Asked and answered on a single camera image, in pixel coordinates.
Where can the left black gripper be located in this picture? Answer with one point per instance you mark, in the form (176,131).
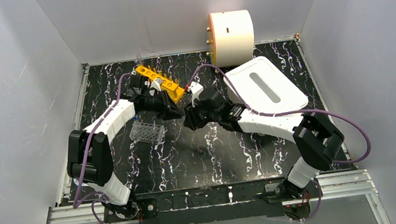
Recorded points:
(167,105)

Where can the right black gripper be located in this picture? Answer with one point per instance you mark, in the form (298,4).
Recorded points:
(191,119)

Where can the yellow test tube rack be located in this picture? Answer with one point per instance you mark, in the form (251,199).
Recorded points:
(169,85)

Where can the clear well plate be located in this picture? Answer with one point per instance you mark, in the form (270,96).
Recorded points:
(147,132)

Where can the white bin lid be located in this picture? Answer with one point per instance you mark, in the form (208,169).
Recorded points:
(263,87)

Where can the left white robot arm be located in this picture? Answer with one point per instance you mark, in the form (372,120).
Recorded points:
(89,150)

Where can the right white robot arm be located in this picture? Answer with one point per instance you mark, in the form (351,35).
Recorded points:
(316,137)

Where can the cream cylindrical device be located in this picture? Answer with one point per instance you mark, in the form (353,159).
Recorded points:
(230,38)

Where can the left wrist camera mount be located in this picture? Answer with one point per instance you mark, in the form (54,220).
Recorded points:
(156,84)

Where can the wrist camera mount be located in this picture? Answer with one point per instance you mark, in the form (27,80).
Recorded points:
(195,89)
(156,84)

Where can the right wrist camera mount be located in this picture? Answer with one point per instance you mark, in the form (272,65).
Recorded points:
(195,89)

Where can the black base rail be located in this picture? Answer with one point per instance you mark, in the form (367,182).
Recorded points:
(271,197)

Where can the aluminium frame rail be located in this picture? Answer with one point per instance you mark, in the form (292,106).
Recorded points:
(335,185)

